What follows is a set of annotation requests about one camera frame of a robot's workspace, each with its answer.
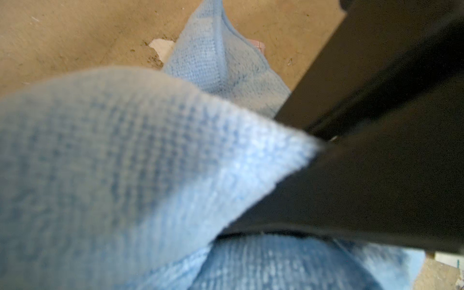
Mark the silver purple toothpaste tube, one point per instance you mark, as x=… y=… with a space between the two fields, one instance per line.
x=259 y=45

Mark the blue microfiber cloth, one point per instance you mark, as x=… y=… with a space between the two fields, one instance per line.
x=121 y=178

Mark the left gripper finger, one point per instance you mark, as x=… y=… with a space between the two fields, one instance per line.
x=387 y=94

